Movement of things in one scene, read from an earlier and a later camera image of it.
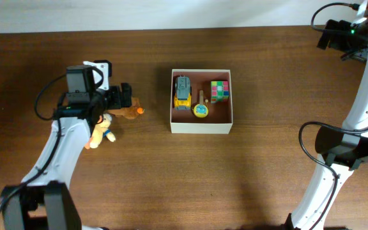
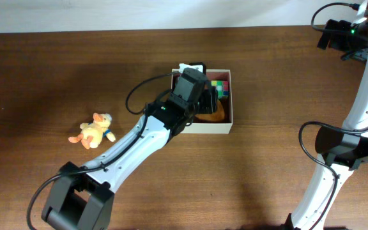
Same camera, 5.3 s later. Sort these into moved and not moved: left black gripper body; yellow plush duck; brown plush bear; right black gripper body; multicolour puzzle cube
Moved: left black gripper body; brown plush bear
Not moved: multicolour puzzle cube; yellow plush duck; right black gripper body
